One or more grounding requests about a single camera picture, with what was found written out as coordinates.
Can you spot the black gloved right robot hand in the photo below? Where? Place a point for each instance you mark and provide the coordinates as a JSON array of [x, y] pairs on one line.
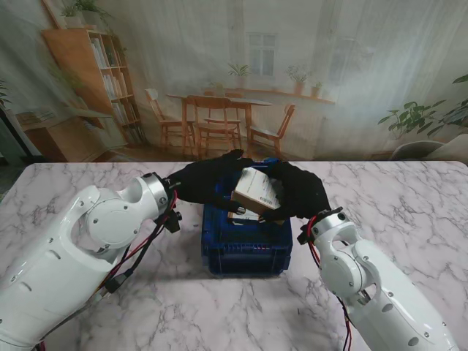
[[303, 194]]

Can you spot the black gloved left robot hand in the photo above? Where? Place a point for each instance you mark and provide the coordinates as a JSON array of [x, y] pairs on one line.
[[204, 179]]

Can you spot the cardboard package blue-logo label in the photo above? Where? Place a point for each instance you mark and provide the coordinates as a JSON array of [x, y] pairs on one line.
[[256, 190]]

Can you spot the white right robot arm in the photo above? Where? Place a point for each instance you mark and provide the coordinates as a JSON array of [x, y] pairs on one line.
[[365, 278]]

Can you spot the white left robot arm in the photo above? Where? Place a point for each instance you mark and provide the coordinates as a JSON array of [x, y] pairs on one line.
[[55, 256]]

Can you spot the blue plastic turnover box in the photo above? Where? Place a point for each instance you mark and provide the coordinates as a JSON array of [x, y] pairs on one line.
[[248, 256]]

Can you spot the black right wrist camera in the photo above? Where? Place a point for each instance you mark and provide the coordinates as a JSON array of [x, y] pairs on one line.
[[304, 235]]

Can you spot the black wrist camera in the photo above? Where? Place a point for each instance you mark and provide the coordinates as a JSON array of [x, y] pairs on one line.
[[304, 235], [173, 221]]

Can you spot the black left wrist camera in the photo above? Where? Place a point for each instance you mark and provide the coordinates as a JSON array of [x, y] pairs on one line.
[[173, 221]]

